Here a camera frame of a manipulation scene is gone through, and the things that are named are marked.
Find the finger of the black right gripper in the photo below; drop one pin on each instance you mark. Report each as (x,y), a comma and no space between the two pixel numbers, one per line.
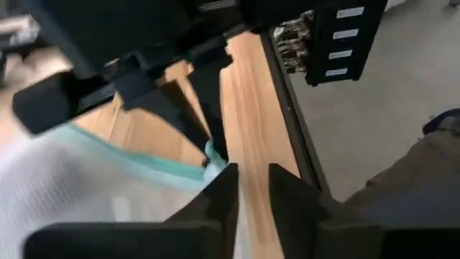
(54,100)
(212,90)

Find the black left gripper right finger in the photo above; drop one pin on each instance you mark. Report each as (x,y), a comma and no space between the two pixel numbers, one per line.
(323,241)

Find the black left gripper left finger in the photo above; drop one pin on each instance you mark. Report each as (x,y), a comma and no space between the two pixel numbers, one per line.
(143,241)

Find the black aluminium table frame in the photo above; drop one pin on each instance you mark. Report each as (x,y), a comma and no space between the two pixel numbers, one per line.
(291,108)

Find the large clear teal-edged zip bag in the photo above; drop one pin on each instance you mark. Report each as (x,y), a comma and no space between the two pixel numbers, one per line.
(72,180)

